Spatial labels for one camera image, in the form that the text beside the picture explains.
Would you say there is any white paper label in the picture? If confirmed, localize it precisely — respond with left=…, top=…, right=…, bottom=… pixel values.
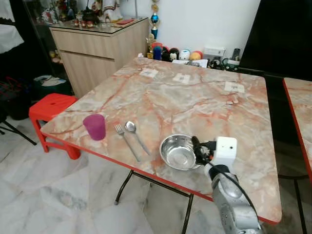
left=173, top=73, right=192, bottom=84
left=140, top=68, right=159, bottom=79
left=224, top=81, right=246, bottom=94

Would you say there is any light wooden cabinet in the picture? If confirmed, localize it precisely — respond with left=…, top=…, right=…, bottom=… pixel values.
left=49, top=17, right=150, bottom=98

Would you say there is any red plastic stool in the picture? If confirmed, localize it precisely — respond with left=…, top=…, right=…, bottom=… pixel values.
left=28, top=93, right=81, bottom=160

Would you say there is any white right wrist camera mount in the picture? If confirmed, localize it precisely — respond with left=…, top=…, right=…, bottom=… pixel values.
left=214, top=136, right=238, bottom=167

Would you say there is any dark green bag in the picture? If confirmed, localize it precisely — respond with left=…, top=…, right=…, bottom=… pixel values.
left=33, top=75, right=75, bottom=101

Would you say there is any marble table with red edge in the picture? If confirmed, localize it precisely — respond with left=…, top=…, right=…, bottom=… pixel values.
left=282, top=77, right=312, bottom=182

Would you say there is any black round plush toy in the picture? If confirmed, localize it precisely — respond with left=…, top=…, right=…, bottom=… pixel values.
left=162, top=47, right=179, bottom=62

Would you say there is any black teapot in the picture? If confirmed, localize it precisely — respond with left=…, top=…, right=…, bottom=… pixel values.
left=81, top=7, right=100, bottom=25

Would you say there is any silver metal fork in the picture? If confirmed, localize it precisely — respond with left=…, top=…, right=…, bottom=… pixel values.
left=115, top=124, right=141, bottom=162

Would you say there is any silver metal spoon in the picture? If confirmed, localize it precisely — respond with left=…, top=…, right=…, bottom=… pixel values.
left=124, top=120, right=152, bottom=156

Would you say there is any tall blue gold trophy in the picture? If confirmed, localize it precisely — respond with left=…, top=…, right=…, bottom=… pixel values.
left=149, top=0, right=161, bottom=39

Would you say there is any stainless steel bowl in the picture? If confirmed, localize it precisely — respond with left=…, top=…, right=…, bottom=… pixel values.
left=159, top=134, right=199, bottom=171

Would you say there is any purple plastic cup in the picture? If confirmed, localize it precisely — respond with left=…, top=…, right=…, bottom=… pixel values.
left=82, top=114, right=107, bottom=141

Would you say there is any large black panel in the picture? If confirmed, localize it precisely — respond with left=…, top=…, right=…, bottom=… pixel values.
left=238, top=0, right=312, bottom=81

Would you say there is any black metal table leg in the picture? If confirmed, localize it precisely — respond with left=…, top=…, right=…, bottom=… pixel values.
left=181, top=194, right=195, bottom=234
left=114, top=169, right=135, bottom=206

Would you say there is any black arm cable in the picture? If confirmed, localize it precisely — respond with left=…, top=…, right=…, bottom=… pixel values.
left=214, top=165, right=261, bottom=221

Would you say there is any small gold trophy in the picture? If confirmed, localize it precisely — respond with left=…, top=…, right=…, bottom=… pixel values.
left=146, top=33, right=156, bottom=59

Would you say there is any white hanging cloth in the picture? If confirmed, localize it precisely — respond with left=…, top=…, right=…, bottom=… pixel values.
left=0, top=23, right=25, bottom=55

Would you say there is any white rectangular box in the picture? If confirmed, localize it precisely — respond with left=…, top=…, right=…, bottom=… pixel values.
left=203, top=46, right=227, bottom=58

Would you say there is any blue container with red lid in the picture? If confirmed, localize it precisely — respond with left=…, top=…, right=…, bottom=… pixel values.
left=152, top=42, right=163, bottom=61

